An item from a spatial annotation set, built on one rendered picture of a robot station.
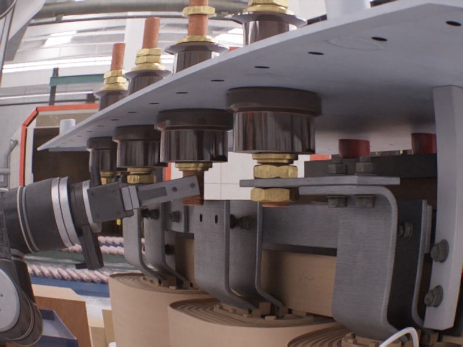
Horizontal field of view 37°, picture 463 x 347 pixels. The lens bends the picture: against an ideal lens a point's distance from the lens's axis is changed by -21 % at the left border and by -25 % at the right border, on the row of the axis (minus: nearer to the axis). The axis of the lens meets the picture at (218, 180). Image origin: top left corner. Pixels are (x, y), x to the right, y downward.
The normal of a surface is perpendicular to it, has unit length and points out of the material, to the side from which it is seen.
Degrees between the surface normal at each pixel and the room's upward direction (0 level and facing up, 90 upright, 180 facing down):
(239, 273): 90
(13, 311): 77
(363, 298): 90
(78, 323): 90
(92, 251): 90
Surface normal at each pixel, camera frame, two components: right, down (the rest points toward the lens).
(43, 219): 0.03, 0.13
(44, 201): -0.08, -0.43
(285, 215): -0.94, -0.01
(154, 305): -0.47, -0.02
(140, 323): -0.70, -0.02
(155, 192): 0.49, -0.11
